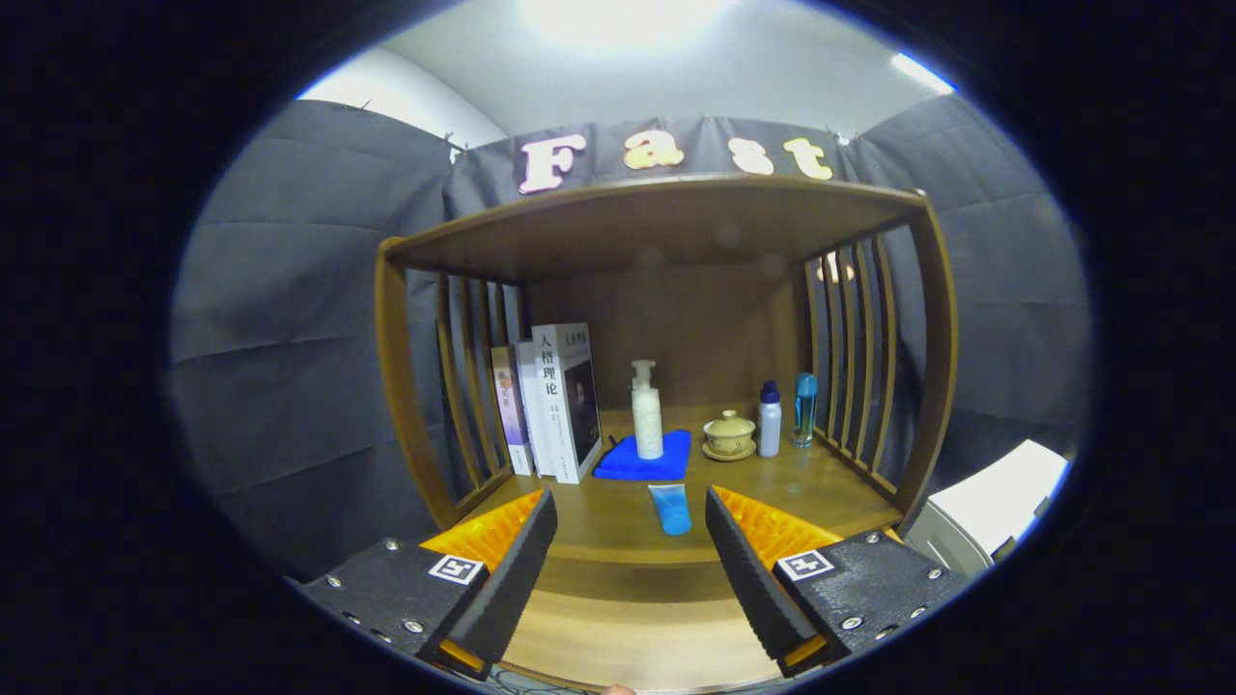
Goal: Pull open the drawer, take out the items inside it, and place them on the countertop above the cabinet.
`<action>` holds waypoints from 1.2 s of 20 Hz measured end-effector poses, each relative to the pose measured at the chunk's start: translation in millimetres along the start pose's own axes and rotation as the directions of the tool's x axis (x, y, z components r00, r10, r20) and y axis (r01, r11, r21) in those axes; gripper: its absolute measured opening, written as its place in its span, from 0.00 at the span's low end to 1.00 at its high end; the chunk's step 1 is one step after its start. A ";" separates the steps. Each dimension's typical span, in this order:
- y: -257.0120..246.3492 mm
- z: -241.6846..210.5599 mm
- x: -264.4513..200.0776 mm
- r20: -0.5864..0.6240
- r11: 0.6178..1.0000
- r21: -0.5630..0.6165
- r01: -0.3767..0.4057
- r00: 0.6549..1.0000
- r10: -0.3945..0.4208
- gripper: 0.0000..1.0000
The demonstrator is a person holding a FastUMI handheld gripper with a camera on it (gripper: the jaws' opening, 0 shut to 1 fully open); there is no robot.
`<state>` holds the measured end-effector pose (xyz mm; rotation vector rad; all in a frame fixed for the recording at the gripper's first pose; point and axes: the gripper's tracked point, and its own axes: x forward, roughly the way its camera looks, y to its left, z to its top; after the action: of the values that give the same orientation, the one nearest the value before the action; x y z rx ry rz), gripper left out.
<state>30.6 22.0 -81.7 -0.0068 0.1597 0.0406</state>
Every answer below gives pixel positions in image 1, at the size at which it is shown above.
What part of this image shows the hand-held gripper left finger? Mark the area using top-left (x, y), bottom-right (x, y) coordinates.
top-left (290, 487), bottom-right (560, 681)

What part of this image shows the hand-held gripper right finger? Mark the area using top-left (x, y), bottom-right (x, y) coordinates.
top-left (704, 485), bottom-right (971, 680)

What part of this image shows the blue cosmetic tube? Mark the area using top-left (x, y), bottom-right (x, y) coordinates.
top-left (648, 483), bottom-right (693, 537)

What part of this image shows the wooden drawer with black knob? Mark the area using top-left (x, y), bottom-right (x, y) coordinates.
top-left (494, 550), bottom-right (909, 694)

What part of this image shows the wooden countertop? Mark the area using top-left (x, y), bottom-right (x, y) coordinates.
top-left (454, 401), bottom-right (904, 566)

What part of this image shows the white plastic cabinet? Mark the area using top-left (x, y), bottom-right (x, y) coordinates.
top-left (903, 439), bottom-right (1071, 578)

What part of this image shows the wooden cabinet with slatted sides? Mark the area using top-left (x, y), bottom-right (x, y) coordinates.
top-left (375, 172), bottom-right (960, 694)

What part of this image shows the beige lidded tea cup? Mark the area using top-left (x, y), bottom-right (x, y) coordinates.
top-left (704, 409), bottom-right (756, 455)

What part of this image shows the white bottle with blue cap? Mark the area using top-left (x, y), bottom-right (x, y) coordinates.
top-left (758, 379), bottom-right (782, 459)

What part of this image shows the blue folded cloth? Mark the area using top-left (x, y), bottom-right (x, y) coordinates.
top-left (592, 430), bottom-right (693, 482)

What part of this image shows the thin white book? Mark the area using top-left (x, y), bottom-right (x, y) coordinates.
top-left (514, 340), bottom-right (556, 478)

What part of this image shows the purple book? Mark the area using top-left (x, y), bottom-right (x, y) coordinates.
top-left (490, 346), bottom-right (534, 477)

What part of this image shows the teal clear bottle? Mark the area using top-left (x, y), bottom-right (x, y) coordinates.
top-left (794, 372), bottom-right (819, 448)

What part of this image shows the thick white book with portrait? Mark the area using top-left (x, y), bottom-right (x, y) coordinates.
top-left (531, 322), bottom-right (604, 486)

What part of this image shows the white pump bottle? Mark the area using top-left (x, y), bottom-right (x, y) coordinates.
top-left (631, 360), bottom-right (664, 460)

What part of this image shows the rectangular ceiling light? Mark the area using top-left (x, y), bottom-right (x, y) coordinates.
top-left (888, 51), bottom-right (957, 96)

